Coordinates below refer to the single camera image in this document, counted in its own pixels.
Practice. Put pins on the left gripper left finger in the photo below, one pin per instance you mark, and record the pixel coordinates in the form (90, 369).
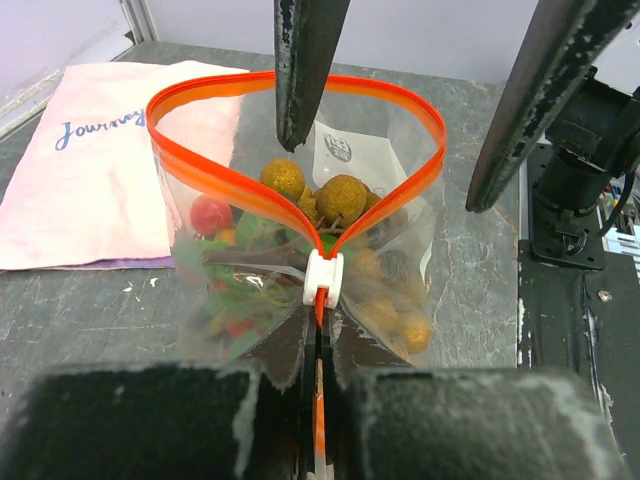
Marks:
(249, 418)

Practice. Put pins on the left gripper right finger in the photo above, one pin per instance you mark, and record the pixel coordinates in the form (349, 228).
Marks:
(386, 419)

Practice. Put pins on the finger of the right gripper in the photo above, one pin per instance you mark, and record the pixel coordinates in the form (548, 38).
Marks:
(306, 35)
(562, 41)

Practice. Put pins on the red cherry tomatoes sprig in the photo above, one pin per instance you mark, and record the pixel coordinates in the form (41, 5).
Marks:
(244, 273)

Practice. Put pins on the brown longan bunch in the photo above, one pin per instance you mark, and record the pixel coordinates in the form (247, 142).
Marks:
(387, 299)

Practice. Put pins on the clear zip top bag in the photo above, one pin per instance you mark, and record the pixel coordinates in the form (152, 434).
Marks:
(214, 135)

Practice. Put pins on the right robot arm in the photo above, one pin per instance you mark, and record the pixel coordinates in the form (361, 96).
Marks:
(595, 138)

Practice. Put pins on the purple cloth underneath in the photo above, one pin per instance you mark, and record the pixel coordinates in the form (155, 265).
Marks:
(114, 264)

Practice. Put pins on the pink cloth with lettering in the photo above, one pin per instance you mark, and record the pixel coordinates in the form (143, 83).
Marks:
(86, 187)

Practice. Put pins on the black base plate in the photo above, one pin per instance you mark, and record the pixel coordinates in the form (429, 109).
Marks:
(586, 322)

